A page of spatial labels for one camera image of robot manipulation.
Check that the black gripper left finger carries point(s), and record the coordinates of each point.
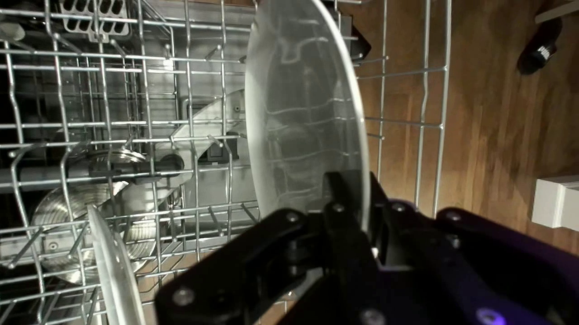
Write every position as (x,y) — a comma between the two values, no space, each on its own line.
(272,272)

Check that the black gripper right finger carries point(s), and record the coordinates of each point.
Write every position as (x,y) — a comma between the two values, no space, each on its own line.
(409,236)

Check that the white dinner plate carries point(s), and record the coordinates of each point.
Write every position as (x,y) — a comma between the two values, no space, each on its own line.
(118,272)
(301,109)

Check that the dishwasher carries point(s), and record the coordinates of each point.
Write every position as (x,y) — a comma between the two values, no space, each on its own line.
(210,115)

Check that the dishwasher cutlery basket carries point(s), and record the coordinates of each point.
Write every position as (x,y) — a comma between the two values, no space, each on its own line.
(91,16)

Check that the white box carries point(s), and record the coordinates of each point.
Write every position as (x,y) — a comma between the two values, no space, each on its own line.
(554,203)

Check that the clear drinking glass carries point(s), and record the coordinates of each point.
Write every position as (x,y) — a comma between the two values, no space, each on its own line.
(91,211)

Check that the black caster foot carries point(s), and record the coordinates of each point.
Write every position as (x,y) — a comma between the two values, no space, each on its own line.
(540,52)

